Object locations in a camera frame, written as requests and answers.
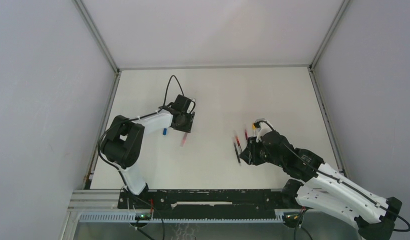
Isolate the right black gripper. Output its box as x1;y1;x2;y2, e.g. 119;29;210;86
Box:
239;135;285;168

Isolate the pink gel pen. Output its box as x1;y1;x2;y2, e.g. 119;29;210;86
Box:
180;132;188;147

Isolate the black gel pen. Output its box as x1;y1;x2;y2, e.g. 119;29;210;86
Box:
233;139;241;166

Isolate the dark red gel pen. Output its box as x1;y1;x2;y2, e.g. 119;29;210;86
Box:
234;131;242;153

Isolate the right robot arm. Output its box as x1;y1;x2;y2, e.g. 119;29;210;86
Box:
240;131;402;240

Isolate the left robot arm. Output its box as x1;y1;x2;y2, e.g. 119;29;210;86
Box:
96;94;196;209

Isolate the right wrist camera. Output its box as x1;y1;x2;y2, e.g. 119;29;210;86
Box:
254;118;272;143

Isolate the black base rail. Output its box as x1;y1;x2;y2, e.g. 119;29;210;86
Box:
117;189;301;217

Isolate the aluminium frame back rail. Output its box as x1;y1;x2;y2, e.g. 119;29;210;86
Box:
119;64;310;71

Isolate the aluminium frame right post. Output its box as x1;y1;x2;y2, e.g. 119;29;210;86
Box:
307;0;352;177

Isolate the aluminium frame post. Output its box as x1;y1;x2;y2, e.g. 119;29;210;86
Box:
73;0;120;190
307;0;352;177

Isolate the left camera cable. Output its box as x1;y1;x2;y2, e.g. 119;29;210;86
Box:
97;74;186;240

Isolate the camera cable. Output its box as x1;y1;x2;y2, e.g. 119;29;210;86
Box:
97;74;186;240
254;119;410;233

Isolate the aluminium frame left post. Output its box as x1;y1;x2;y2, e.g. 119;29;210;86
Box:
73;0;120;190

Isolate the white cable tray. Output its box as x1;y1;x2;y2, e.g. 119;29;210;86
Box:
78;211;284;223

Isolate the right camera cable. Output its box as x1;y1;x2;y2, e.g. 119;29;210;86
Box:
254;119;410;233

